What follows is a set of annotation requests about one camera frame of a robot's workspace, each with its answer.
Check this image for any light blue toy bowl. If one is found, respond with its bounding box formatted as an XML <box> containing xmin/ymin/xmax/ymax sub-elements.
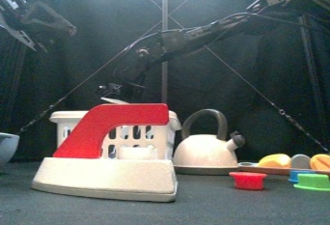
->
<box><xmin>0</xmin><ymin>132</ymin><xmax>20</xmax><ymax>172</ymax></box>

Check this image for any white plastic laundry basket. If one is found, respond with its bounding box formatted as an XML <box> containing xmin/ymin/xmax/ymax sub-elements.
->
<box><xmin>48</xmin><ymin>108</ymin><xmax>183</xmax><ymax>160</ymax></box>

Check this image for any wooden toy board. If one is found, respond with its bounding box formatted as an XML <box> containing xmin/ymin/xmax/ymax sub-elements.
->
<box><xmin>238</xmin><ymin>161</ymin><xmax>330</xmax><ymax>177</ymax></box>

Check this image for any yellow toy food piece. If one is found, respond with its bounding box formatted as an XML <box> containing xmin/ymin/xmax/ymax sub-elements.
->
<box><xmin>257</xmin><ymin>153</ymin><xmax>293</xmax><ymax>169</ymax></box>

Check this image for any grey toy food piece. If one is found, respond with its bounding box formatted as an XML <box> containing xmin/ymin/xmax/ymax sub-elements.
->
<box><xmin>290</xmin><ymin>154</ymin><xmax>311</xmax><ymax>170</ymax></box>

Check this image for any blue toy block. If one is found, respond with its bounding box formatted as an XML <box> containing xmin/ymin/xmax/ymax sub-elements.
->
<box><xmin>287</xmin><ymin>169</ymin><xmax>317</xmax><ymax>184</ymax></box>

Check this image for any orange toy food piece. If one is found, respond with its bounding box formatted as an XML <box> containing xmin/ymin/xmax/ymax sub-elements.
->
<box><xmin>310</xmin><ymin>153</ymin><xmax>330</xmax><ymax>172</ymax></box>

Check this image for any green toy block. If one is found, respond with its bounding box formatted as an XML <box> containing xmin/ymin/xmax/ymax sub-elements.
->
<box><xmin>293</xmin><ymin>173</ymin><xmax>330</xmax><ymax>192</ymax></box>

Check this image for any thin diagonal brace wire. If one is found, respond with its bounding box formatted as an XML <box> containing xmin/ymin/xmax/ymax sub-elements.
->
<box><xmin>17</xmin><ymin>0</ymin><xmax>216</xmax><ymax>135</ymax></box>
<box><xmin>124</xmin><ymin>0</ymin><xmax>330</xmax><ymax>155</ymax></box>

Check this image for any white toy kettle dark handle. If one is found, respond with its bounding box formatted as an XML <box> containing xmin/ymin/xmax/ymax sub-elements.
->
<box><xmin>171</xmin><ymin>108</ymin><xmax>247</xmax><ymax>176</ymax></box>

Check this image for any white toy iron red handle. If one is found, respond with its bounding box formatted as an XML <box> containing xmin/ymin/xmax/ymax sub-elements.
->
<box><xmin>29</xmin><ymin>102</ymin><xmax>179</xmax><ymax>203</ymax></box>

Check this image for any grey metal frame pole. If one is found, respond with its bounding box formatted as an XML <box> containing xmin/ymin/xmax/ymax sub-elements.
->
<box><xmin>160</xmin><ymin>0</ymin><xmax>170</xmax><ymax>105</ymax></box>

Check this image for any black metal frame post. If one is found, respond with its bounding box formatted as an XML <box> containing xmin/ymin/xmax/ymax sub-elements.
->
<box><xmin>299</xmin><ymin>14</ymin><xmax>326</xmax><ymax>146</ymax></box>

